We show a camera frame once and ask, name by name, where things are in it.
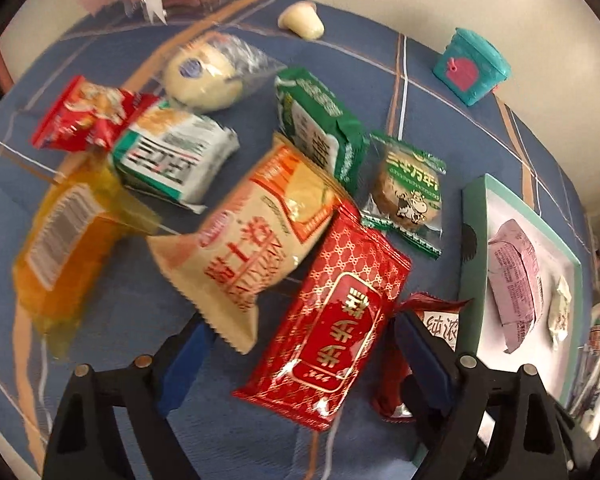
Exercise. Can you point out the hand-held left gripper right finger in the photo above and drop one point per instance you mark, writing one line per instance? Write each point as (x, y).
(425, 355)

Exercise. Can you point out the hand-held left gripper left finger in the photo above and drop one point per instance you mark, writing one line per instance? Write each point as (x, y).
(180, 367)

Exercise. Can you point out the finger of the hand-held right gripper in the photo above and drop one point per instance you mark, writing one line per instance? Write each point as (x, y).
(577, 442)

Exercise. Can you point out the dark red snack packet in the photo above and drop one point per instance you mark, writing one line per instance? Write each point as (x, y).
(437, 325)

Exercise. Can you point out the teal edged cardboard box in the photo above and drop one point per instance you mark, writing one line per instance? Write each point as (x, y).
(472, 300)

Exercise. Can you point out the red gold patterned snack packet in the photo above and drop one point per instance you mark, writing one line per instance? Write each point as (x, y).
(330, 320)

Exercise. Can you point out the beige snack packet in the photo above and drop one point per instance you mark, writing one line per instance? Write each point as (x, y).
(250, 240)

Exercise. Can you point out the yellow orange snack packet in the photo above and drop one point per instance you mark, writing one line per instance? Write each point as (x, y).
(65, 260)

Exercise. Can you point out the cookie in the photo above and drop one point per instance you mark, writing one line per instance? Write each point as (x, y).
(405, 190)

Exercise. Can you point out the white green snack packet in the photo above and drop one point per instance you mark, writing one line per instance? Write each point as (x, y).
(175, 155)

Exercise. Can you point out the pink snack packet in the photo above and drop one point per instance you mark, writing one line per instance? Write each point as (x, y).
(517, 280)

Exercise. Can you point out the small white snack packet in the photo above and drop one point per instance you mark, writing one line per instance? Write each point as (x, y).
(560, 310)

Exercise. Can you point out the dark green snack packet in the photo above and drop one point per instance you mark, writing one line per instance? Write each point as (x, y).
(320, 120)

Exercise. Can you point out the small red snack packet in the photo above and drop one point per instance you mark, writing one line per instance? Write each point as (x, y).
(80, 115)

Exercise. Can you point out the small teal box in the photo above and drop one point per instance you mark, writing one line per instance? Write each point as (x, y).
(470, 70)

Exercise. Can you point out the bread in clear wrapper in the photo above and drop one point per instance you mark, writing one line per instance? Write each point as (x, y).
(200, 75)

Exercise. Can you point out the pale jelly cup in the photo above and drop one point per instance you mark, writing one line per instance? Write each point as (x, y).
(302, 21)

